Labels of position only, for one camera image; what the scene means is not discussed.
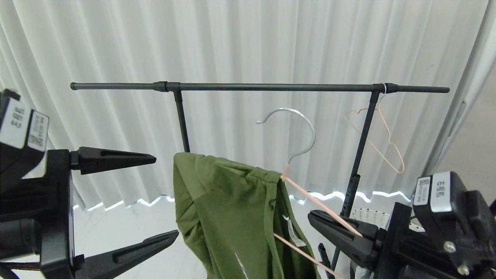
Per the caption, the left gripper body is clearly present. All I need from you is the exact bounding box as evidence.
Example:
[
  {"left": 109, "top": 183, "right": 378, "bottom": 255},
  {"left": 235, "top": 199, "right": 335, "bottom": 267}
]
[{"left": 0, "top": 149, "right": 84, "bottom": 279}]

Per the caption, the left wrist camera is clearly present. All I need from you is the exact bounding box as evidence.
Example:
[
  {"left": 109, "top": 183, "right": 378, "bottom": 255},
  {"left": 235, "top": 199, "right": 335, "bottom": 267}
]
[{"left": 0, "top": 89, "right": 50, "bottom": 187}]

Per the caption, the pink clothes hanger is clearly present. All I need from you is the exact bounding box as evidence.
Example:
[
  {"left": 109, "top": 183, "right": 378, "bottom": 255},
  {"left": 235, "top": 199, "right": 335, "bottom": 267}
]
[
  {"left": 256, "top": 108, "right": 364, "bottom": 279},
  {"left": 344, "top": 95, "right": 405, "bottom": 174}
]

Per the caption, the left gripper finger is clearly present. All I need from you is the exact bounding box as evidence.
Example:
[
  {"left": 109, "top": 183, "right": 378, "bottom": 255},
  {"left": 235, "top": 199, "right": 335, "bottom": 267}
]
[
  {"left": 74, "top": 229, "right": 179, "bottom": 279},
  {"left": 70, "top": 146, "right": 157, "bottom": 175}
]

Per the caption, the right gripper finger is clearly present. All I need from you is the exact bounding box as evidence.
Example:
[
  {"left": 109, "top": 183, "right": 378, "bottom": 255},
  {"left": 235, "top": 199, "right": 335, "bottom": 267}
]
[
  {"left": 309, "top": 219, "right": 377, "bottom": 270},
  {"left": 308, "top": 209, "right": 380, "bottom": 239}
]

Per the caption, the black clothes rack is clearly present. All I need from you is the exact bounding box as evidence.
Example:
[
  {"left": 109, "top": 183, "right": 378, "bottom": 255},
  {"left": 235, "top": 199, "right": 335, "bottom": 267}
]
[{"left": 70, "top": 81, "right": 451, "bottom": 279}]

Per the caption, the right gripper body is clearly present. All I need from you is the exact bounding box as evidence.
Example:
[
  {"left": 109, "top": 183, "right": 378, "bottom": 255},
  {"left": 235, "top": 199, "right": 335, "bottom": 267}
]
[{"left": 372, "top": 201, "right": 455, "bottom": 279}]

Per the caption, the green shirt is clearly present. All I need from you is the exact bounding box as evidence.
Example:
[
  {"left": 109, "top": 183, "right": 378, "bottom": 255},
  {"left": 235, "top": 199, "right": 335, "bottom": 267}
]
[{"left": 172, "top": 152, "right": 322, "bottom": 279}]

